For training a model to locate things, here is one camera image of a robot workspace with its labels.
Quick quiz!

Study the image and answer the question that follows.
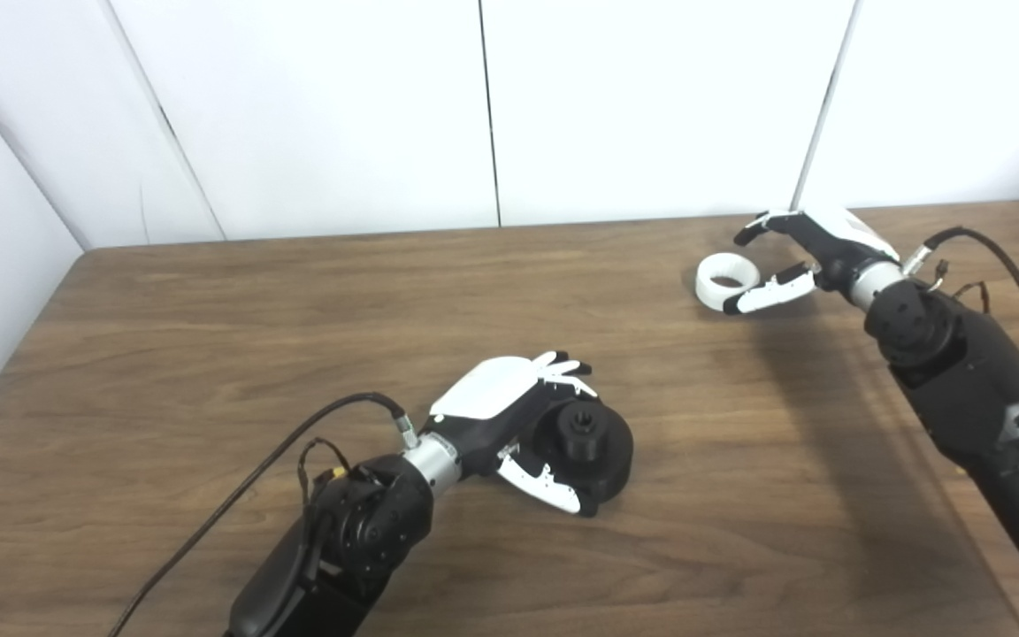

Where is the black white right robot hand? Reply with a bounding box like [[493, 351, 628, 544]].
[[724, 208, 908, 316]]

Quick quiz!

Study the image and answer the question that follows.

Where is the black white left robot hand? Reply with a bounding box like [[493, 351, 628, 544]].
[[403, 351, 601, 518]]

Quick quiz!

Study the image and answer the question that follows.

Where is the round black plastic part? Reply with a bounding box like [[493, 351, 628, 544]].
[[532, 398, 635, 516]]

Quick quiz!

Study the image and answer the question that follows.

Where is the white plastic ring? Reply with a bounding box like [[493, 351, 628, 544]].
[[695, 253, 761, 313]]

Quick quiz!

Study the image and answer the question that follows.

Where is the thin right arm wire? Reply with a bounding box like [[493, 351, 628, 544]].
[[921, 260, 992, 316]]

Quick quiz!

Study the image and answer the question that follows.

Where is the thin arm wire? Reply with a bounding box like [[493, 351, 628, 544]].
[[297, 437, 356, 507], [921, 260, 992, 316]]

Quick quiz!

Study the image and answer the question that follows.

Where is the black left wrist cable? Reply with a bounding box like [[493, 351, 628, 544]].
[[107, 392, 422, 637]]

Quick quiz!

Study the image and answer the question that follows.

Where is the thin left arm wire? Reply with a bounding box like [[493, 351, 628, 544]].
[[297, 437, 356, 507]]

